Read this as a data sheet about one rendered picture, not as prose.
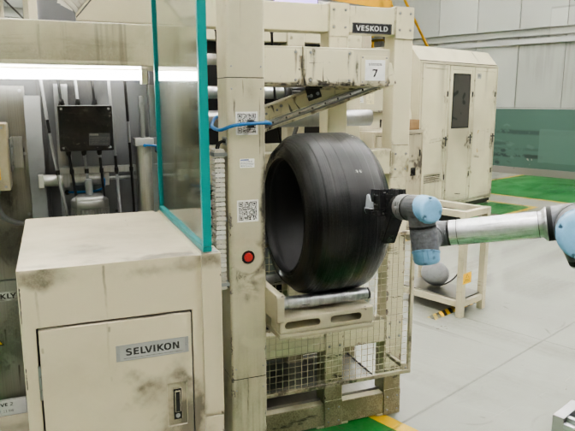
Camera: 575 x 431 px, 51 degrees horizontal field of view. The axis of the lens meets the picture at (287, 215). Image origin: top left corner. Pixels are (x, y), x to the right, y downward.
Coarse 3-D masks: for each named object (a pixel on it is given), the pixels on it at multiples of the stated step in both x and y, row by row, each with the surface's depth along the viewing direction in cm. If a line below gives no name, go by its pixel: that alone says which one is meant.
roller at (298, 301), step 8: (352, 288) 216; (360, 288) 216; (368, 288) 217; (288, 296) 207; (296, 296) 207; (304, 296) 208; (312, 296) 209; (320, 296) 210; (328, 296) 210; (336, 296) 211; (344, 296) 212; (352, 296) 213; (360, 296) 215; (368, 296) 216; (288, 304) 205; (296, 304) 206; (304, 304) 207; (312, 304) 209; (320, 304) 210
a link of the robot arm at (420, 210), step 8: (400, 200) 170; (408, 200) 167; (416, 200) 163; (424, 200) 161; (432, 200) 161; (400, 208) 169; (408, 208) 165; (416, 208) 162; (424, 208) 160; (432, 208) 161; (440, 208) 162; (408, 216) 166; (416, 216) 163; (424, 216) 161; (432, 216) 162; (440, 216) 163; (416, 224) 164; (424, 224) 163; (432, 224) 164
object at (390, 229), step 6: (390, 216) 178; (384, 222) 181; (390, 222) 179; (396, 222) 180; (384, 228) 181; (390, 228) 180; (396, 228) 181; (384, 234) 181; (390, 234) 181; (396, 234) 182; (384, 240) 182; (390, 240) 182
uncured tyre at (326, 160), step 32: (288, 160) 207; (320, 160) 197; (352, 160) 200; (288, 192) 244; (320, 192) 192; (352, 192) 194; (288, 224) 245; (320, 224) 192; (352, 224) 194; (288, 256) 239; (320, 256) 195; (352, 256) 198; (384, 256) 208; (320, 288) 207
